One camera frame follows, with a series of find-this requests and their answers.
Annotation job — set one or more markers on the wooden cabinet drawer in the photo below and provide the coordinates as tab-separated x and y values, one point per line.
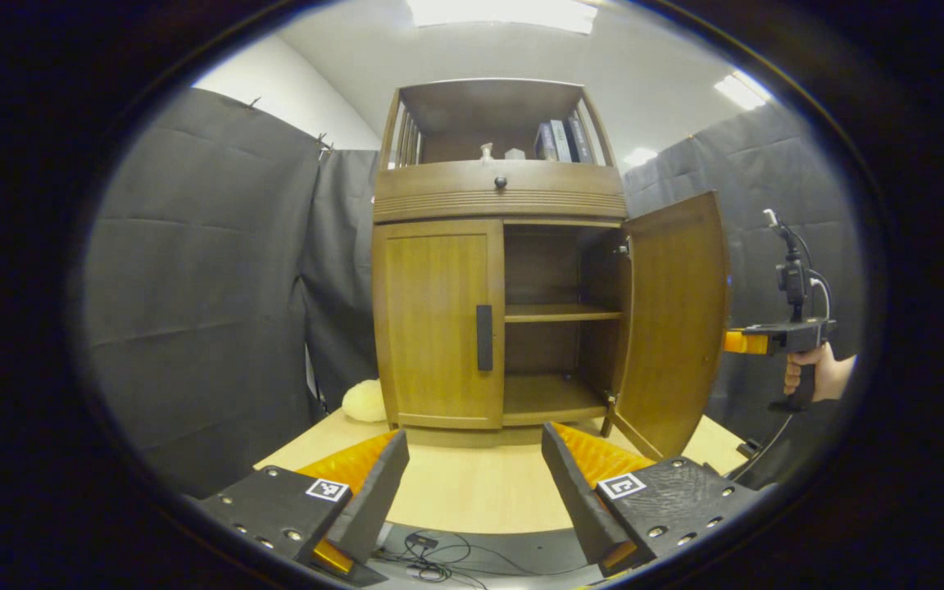
439	192

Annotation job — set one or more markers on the wooden double-door shoe cabinet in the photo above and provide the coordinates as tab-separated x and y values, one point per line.
480	106

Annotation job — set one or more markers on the wooden shoe cabinet door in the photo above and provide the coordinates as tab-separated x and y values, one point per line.
431	328
673	328

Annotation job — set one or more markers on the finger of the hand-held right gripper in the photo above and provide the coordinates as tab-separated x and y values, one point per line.
746	342

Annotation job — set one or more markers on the cream fluffy object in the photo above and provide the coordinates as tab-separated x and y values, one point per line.
365	401

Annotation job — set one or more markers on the black backdrop cloth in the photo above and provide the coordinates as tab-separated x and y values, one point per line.
193	287

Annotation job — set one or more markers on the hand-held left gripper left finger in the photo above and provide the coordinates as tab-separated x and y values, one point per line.
374	500

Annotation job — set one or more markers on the metal door hinge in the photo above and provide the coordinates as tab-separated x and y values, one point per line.
624	247
609	401

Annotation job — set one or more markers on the white soap dispenser bottle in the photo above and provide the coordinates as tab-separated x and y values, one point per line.
487	153

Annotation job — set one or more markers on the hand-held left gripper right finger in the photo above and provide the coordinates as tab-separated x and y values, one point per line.
574	492

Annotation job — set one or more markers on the small white box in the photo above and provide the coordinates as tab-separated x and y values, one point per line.
515	154

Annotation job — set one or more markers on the wooden cabinet shelf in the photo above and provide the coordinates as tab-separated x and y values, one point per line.
554	313

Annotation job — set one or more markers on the small black object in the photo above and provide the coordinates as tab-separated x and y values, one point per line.
748	450

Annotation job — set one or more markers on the long ceiling light panel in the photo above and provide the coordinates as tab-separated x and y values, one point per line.
505	15

